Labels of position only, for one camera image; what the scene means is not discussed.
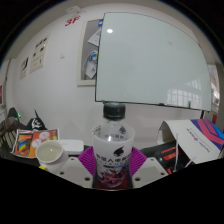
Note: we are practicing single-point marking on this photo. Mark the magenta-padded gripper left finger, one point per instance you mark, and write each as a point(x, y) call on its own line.
point(75, 168)

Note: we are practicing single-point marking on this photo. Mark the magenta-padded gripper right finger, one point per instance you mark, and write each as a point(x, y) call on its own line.
point(148, 170)

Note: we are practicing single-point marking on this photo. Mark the clear black-capped drink bottle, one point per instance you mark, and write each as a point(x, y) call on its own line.
point(112, 156)

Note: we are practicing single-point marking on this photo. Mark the red and black tool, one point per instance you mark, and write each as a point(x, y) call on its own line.
point(163, 155)

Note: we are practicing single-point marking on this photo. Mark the small flat white box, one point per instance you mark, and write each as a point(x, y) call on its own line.
point(71, 146)

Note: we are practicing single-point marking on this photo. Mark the colourful orange booklet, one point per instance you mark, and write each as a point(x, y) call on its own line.
point(28, 143)

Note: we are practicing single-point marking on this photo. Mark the white and blue cardboard box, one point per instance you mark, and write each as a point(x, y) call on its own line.
point(196, 140)

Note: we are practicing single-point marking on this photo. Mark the black skull flag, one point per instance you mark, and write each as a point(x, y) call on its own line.
point(36, 122)

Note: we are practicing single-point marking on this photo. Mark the dark chair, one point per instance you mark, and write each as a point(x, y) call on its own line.
point(8, 130)

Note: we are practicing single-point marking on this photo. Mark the large whiteboard on stand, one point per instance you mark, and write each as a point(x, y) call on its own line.
point(153, 60)

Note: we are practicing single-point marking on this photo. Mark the red floor number sign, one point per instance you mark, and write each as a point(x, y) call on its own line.
point(72, 21)

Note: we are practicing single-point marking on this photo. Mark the small white wall poster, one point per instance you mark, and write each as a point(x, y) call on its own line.
point(24, 68)

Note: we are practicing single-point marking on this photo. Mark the grey wall notice board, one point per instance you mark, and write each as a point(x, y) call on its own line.
point(87, 53)

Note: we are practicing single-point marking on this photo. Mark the large white wall poster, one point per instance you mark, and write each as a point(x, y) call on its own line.
point(39, 53)

